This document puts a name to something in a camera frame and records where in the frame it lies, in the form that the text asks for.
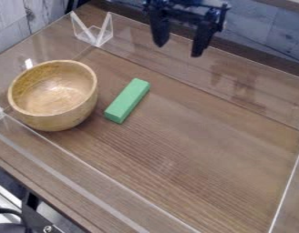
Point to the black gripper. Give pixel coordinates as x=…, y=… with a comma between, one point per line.
x=204, y=12

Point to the wooden bowl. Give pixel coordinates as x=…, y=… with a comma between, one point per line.
x=54, y=95

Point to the green rectangular block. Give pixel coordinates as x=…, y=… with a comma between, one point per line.
x=127, y=100

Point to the clear acrylic corner bracket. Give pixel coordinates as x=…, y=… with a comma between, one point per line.
x=93, y=35

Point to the clear acrylic front wall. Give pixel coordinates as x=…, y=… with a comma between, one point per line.
x=99, y=204

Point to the black metal table frame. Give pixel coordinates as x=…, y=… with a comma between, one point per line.
x=38, y=223

